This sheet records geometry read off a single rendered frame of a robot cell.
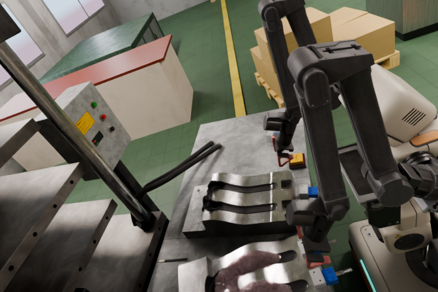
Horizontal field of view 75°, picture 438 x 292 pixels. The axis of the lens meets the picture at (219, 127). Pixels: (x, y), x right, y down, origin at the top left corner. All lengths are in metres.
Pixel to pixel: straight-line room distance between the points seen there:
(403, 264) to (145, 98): 2.95
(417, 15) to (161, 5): 7.80
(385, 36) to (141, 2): 8.19
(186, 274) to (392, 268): 1.03
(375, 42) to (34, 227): 3.15
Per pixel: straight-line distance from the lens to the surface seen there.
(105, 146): 1.56
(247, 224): 1.23
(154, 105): 3.65
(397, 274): 1.75
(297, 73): 0.51
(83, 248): 1.37
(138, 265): 1.50
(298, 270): 1.13
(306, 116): 0.58
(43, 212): 1.23
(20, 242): 1.19
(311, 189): 1.31
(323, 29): 2.99
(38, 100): 1.21
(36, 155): 4.74
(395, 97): 0.83
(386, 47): 3.49
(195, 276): 1.17
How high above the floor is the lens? 1.86
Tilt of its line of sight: 34 degrees down
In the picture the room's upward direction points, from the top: 25 degrees counter-clockwise
